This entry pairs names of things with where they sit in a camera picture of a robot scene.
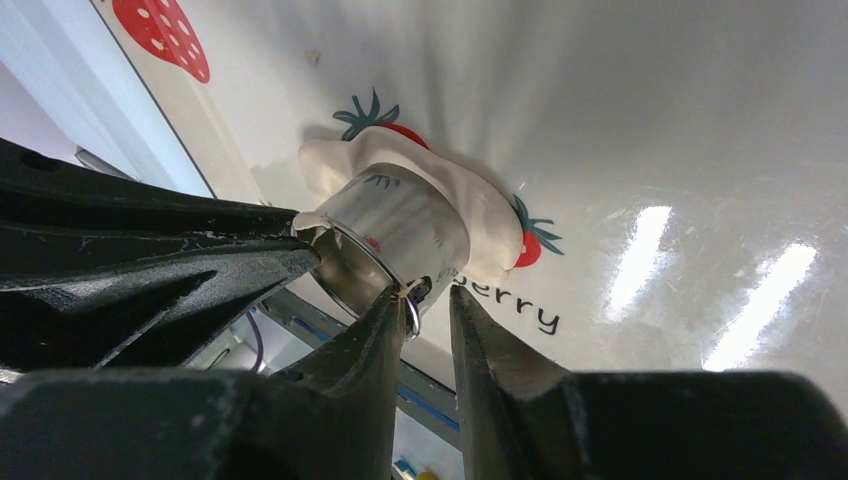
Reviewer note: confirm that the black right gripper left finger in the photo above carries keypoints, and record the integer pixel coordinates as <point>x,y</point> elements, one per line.
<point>158,424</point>

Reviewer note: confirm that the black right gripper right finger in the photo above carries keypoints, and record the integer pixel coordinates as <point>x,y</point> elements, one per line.
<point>522,416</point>

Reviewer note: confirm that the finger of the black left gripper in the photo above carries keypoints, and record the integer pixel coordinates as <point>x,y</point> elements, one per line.
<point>63,223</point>
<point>138,309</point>

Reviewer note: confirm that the strawberry print rectangular tray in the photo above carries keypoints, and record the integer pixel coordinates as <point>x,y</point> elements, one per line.
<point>679,167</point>

